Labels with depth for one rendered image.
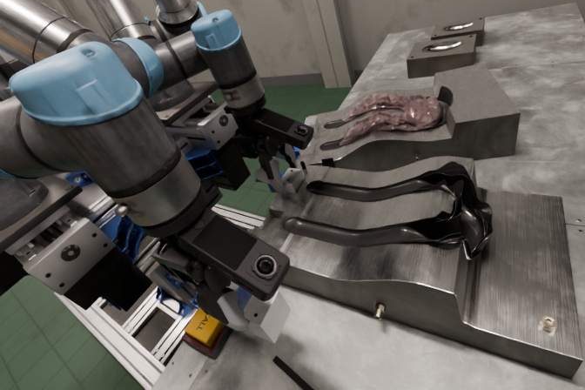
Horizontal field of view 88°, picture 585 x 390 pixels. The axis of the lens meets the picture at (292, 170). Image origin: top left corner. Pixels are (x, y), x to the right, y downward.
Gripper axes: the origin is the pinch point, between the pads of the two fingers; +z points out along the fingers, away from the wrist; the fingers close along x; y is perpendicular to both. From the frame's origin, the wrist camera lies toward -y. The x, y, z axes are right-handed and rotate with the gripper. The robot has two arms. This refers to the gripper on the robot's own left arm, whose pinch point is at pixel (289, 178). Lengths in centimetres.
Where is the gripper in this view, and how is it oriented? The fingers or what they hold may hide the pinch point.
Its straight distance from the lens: 68.7
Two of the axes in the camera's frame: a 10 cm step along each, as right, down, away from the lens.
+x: -4.5, 6.5, -6.1
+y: -8.4, -0.7, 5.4
